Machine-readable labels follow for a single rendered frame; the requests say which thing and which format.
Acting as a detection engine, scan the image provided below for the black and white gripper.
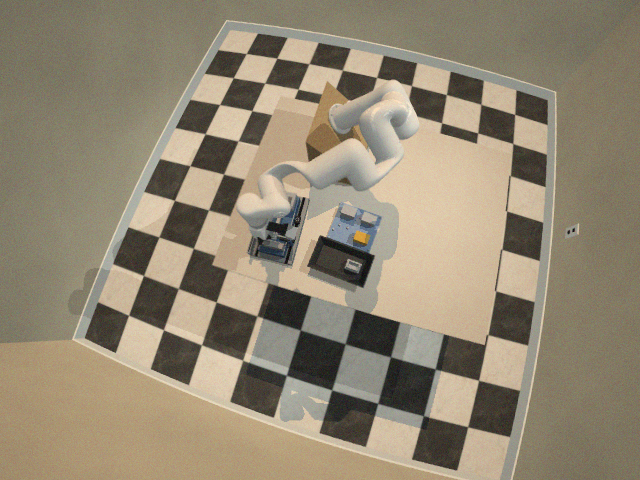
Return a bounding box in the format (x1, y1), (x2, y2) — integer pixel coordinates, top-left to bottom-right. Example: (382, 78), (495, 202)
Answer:
(249, 218), (273, 245)

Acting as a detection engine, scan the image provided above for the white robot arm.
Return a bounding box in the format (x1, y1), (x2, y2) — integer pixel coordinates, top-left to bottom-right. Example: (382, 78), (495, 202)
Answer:
(236, 80), (420, 240)

